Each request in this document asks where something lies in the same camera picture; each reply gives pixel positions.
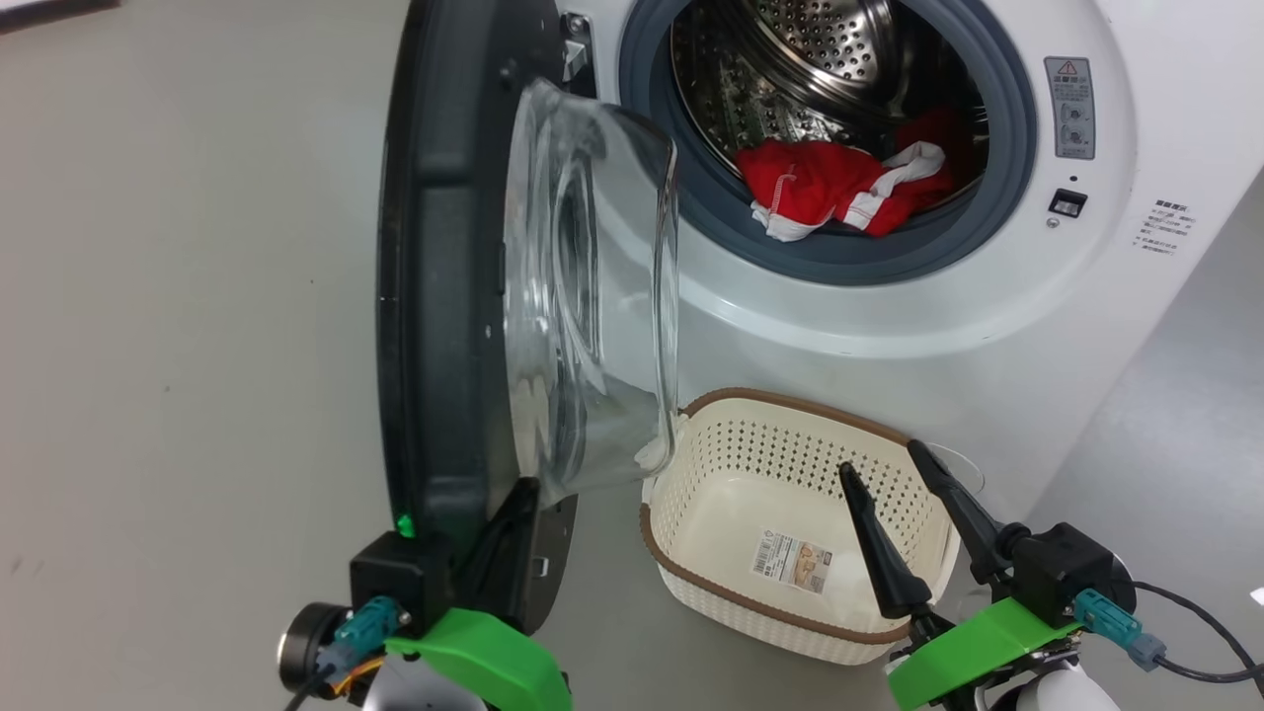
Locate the teal left camera connector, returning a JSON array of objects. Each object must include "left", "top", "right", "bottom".
[{"left": 331, "top": 595, "right": 402, "bottom": 682}]

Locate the printed product label sticker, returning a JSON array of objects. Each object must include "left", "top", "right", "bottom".
[{"left": 751, "top": 530, "right": 833, "bottom": 596}]

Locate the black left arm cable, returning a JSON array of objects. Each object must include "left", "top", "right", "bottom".
[{"left": 284, "top": 664, "right": 342, "bottom": 711}]

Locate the printed text notice label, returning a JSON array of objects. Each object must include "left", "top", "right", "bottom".
[{"left": 1133, "top": 197, "right": 1199, "bottom": 259}]

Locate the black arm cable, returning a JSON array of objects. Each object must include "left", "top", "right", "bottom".
[
  {"left": 1131, "top": 581, "right": 1264, "bottom": 685},
  {"left": 284, "top": 664, "right": 342, "bottom": 711}
]

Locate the silver washing machine door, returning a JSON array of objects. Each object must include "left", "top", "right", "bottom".
[{"left": 375, "top": 0, "right": 682, "bottom": 635}]

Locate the white front-load washing machine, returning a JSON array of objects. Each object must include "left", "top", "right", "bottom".
[{"left": 555, "top": 0, "right": 1264, "bottom": 524}]

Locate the grey warning sticker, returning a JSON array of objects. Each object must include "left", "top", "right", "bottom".
[{"left": 1044, "top": 56, "right": 1096, "bottom": 162}]

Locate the stainless steel washing machine drum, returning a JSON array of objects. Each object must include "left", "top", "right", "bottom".
[{"left": 670, "top": 0, "right": 990, "bottom": 213}]

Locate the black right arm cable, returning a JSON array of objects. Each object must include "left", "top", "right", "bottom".
[{"left": 1131, "top": 581, "right": 1264, "bottom": 685}]

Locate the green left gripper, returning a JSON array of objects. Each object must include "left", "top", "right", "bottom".
[{"left": 385, "top": 478, "right": 575, "bottom": 711}]

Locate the round drain filter cover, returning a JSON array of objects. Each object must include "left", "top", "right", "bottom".
[{"left": 923, "top": 441, "right": 988, "bottom": 497}]

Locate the dark grey wall baseboard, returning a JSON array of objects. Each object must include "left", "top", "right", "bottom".
[{"left": 0, "top": 0, "right": 121, "bottom": 33}]

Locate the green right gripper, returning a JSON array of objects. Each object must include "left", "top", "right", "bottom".
[{"left": 838, "top": 439, "right": 1083, "bottom": 711}]

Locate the teal right camera connector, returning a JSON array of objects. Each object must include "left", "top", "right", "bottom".
[{"left": 1073, "top": 589, "right": 1167, "bottom": 673}]

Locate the teal camera connector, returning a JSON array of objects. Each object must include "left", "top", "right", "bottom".
[
  {"left": 1073, "top": 589, "right": 1167, "bottom": 673},
  {"left": 331, "top": 595, "right": 402, "bottom": 682}
]

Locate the cream perforated basket brown rim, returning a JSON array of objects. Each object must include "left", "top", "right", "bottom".
[{"left": 640, "top": 388, "right": 965, "bottom": 667}]

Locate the red garment white patch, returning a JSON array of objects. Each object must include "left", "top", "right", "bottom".
[{"left": 736, "top": 138, "right": 955, "bottom": 244}]

